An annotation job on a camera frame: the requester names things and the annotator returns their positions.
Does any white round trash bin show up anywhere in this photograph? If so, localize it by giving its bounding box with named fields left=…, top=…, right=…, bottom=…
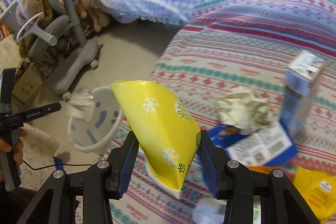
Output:
left=68, top=86, right=123, bottom=155

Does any yellow plastic wrapper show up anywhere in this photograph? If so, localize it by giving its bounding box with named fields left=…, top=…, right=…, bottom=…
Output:
left=293, top=166, right=335, bottom=223

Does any grey kids desk chair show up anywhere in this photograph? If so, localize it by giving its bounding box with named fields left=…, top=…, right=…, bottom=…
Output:
left=17, top=0, right=101, bottom=101

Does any white paper tissue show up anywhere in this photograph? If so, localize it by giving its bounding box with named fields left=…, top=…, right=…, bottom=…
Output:
left=215, top=87, right=276, bottom=135

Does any blue white milk carton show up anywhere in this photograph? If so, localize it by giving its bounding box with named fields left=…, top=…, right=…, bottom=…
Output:
left=280, top=50, right=325, bottom=138

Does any striped patterned bed cover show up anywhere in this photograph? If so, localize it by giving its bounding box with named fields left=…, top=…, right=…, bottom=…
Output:
left=110, top=0, right=335, bottom=223

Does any cardboard box on floor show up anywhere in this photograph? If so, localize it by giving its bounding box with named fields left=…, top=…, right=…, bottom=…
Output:
left=13, top=65, right=46, bottom=104

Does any floral beige rug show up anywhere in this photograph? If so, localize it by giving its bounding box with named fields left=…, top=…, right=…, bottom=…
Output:
left=20, top=123, right=60, bottom=191

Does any black cable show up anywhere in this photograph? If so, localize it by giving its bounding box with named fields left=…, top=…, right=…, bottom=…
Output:
left=22, top=160, right=93, bottom=171

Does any left human hand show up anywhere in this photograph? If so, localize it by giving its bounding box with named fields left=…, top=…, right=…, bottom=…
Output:
left=0, top=129, right=27, bottom=165

